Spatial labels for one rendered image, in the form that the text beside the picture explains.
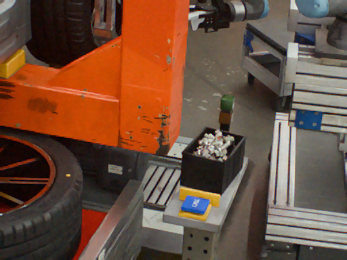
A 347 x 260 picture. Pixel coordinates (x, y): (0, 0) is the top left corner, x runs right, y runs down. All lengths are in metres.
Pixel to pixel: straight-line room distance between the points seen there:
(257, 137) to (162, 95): 1.47
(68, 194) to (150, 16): 0.55
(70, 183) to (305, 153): 1.21
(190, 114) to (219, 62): 0.70
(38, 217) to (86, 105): 0.44
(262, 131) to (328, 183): 0.86
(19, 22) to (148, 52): 0.46
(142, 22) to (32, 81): 0.44
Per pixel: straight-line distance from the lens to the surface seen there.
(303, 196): 3.12
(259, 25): 4.34
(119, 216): 2.57
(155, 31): 2.47
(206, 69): 4.62
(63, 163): 2.60
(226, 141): 2.66
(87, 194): 3.02
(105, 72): 2.59
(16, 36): 2.73
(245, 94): 4.37
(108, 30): 2.90
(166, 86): 2.52
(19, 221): 2.34
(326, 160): 3.38
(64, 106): 2.66
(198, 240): 2.66
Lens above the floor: 1.78
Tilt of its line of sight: 26 degrees down
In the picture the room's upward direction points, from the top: 5 degrees clockwise
